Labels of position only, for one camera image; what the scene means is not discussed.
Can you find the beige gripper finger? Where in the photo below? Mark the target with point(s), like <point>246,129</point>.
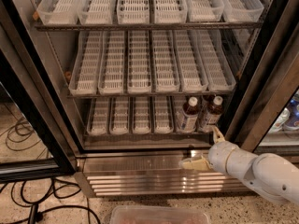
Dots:
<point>217,135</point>
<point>195,163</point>

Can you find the brown bottle blue label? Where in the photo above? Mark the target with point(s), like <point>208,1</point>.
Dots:
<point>188,115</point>
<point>211,112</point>

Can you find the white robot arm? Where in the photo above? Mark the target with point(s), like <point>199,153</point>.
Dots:
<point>269,175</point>

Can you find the right fridge glass door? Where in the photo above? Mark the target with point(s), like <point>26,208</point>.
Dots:
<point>266,81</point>

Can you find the stainless steel fridge base grille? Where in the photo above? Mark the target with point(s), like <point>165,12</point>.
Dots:
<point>149,173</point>

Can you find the left fridge door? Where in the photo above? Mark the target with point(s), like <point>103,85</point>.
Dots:
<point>29,92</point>

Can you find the blue white bottles behind glass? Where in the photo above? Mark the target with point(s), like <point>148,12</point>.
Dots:
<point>289,118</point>

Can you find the clear plastic bin on floor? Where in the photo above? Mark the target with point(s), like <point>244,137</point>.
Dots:
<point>134,214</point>

